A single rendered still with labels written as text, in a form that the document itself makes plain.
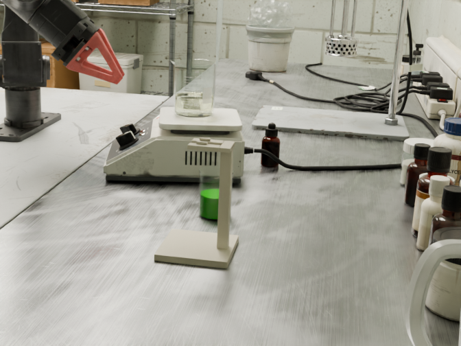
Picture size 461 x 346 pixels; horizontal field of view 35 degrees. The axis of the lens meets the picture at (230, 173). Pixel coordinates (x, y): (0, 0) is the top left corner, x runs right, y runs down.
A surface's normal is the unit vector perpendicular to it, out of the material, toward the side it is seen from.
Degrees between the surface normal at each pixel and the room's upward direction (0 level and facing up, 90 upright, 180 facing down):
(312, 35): 90
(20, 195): 0
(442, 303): 90
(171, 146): 90
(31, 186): 0
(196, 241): 0
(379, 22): 90
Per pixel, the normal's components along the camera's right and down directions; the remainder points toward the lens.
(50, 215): 0.04, -0.96
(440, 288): -0.81, 0.14
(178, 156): 0.07, 0.29
